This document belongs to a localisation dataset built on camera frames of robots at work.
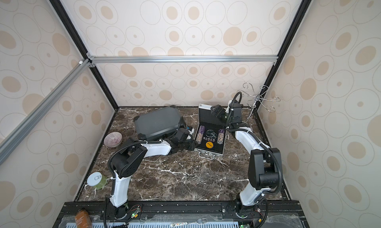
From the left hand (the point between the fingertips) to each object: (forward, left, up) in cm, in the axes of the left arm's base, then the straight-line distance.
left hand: (201, 144), depth 94 cm
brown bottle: (-41, +56, 0) cm, 69 cm away
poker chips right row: (+7, -13, 0) cm, 15 cm away
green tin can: (-23, +56, +1) cm, 61 cm away
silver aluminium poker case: (+10, -7, -3) cm, 13 cm away
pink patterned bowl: (+4, +58, -2) cm, 59 cm away
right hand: (+14, -12, +17) cm, 25 cm away
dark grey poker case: (+11, +29, +6) cm, 32 cm away
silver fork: (-41, +2, -2) cm, 41 cm away
